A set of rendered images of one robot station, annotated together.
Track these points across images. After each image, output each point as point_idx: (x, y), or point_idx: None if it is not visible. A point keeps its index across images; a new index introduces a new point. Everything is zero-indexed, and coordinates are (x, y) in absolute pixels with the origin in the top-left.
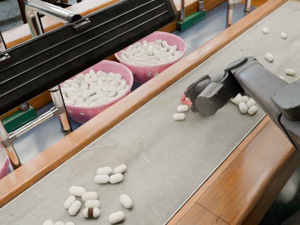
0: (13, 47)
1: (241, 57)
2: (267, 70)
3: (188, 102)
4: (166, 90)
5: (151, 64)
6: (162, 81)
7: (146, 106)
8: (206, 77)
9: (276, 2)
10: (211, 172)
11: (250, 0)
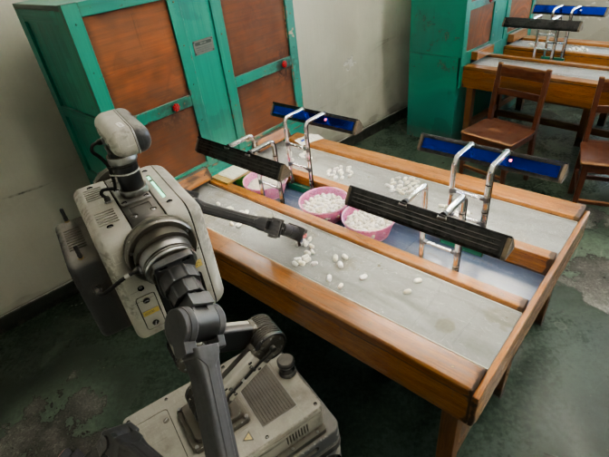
0: (232, 147)
1: (279, 218)
2: (246, 214)
3: None
4: (321, 230)
5: (352, 221)
6: (323, 225)
7: (304, 225)
8: (303, 228)
9: (489, 292)
10: (250, 248)
11: (454, 258)
